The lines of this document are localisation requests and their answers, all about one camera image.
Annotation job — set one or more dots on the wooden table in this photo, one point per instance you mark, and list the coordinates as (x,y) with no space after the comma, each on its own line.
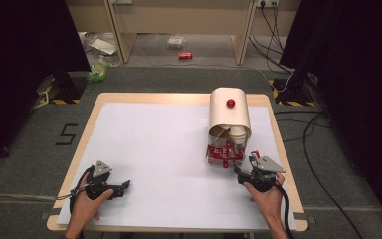
(79,139)

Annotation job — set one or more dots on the white plastic packet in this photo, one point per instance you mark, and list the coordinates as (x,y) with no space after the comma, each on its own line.
(175,41)

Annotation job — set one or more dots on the white table mat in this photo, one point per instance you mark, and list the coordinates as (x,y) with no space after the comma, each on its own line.
(165,159)

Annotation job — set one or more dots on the black curtain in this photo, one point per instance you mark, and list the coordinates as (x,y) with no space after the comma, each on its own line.
(354,83)
(20,66)

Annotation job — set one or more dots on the black stand base striped edge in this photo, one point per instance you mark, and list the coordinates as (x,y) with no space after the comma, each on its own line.
(293,94)
(63,88)

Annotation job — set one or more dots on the light wooden desk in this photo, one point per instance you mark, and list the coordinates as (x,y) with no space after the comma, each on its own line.
(179,16)

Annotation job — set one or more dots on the person's right hand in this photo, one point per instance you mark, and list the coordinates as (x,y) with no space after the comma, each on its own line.
(268,202)

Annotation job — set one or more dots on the white paper cup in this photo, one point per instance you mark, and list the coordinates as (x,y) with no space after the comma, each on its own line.
(238,132)

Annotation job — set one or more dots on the person's left hand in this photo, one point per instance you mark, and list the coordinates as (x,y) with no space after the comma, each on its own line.
(84,207)

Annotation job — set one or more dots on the white wall socket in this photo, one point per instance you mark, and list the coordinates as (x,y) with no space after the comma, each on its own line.
(267,2)

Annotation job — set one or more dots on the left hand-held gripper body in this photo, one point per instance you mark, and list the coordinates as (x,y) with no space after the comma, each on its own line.
(100,186)

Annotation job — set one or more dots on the green and yellow bag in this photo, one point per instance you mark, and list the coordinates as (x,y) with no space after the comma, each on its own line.
(96,72)

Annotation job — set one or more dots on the pile of white wrapping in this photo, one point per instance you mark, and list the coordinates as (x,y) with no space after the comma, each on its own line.
(100,45)

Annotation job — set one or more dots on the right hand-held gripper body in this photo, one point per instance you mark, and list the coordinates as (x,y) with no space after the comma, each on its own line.
(262,179)

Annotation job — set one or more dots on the brown paper cup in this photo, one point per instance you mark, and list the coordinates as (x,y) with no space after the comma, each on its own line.
(219,133)

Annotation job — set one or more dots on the red drink can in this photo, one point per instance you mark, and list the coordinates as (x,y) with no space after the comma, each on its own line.
(185,55)

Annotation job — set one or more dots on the white container with red knobs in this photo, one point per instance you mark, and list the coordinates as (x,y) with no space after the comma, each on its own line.
(227,114)

